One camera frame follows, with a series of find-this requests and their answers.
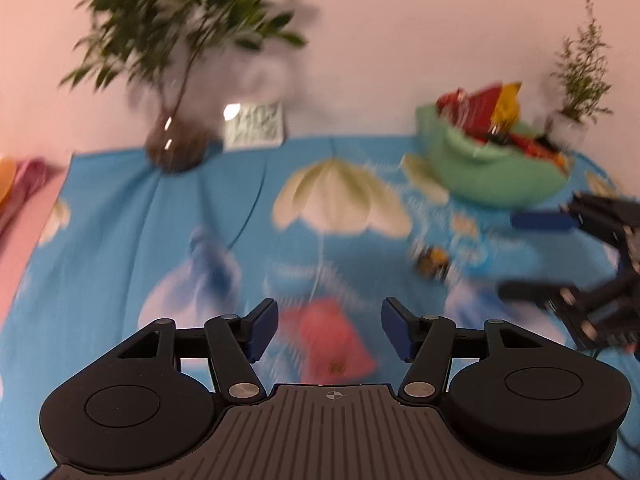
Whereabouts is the white digital clock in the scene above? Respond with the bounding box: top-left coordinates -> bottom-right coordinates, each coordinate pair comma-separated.
222,101 -> 286,151

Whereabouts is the green plastic bowl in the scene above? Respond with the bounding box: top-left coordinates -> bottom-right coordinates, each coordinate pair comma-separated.
414,102 -> 575,208

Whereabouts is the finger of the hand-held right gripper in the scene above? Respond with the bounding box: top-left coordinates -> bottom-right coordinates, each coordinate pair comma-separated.
510,192 -> 640,248
498,280 -> 593,312

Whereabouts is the small black yellow snack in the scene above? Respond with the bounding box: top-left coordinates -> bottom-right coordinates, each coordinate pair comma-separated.
412,245 -> 451,281

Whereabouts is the yellow chip bag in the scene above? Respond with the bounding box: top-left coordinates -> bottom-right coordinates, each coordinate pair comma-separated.
492,81 -> 523,131

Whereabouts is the orange cloth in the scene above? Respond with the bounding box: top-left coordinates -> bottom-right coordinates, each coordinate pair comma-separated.
0,157 -> 18,211

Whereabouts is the pink cloth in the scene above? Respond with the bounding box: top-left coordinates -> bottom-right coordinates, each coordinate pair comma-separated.
0,157 -> 68,321

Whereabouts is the long red stick packet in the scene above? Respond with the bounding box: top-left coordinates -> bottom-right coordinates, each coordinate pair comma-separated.
462,85 -> 503,138

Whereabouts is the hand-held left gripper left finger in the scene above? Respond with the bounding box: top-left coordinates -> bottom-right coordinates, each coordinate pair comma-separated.
116,297 -> 280,405

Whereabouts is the leafy plant in glass vase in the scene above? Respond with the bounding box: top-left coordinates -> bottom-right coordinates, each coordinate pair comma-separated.
60,0 -> 311,173

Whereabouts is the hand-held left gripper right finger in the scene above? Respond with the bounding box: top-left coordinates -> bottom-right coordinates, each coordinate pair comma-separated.
381,297 -> 548,406

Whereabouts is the small plant in clear pot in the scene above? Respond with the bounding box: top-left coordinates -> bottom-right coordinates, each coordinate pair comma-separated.
547,0 -> 615,148

